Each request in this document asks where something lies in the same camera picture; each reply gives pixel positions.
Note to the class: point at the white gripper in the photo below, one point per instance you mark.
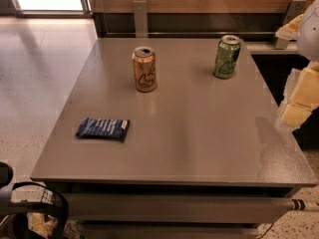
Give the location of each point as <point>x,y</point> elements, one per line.
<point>309,34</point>

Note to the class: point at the grey metal bracket right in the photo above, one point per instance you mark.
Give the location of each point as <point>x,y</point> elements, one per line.
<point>295,8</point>

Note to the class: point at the grey metal bracket left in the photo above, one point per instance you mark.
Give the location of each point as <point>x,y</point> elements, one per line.
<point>141,18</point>

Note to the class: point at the grey metal bracket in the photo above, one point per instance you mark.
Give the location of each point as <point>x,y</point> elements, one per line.
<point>141,18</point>
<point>295,8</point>

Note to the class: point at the blue RXBAR blueberry wrapper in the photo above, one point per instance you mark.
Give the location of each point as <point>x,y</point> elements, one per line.
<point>109,129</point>

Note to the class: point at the orange LaCroix soda can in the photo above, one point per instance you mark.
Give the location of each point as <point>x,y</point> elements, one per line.
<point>144,62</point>

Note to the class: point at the green LaCroix soda can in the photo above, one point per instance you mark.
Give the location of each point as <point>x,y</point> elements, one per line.
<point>227,54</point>

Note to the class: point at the white pole with black band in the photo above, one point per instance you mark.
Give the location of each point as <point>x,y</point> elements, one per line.
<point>302,205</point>

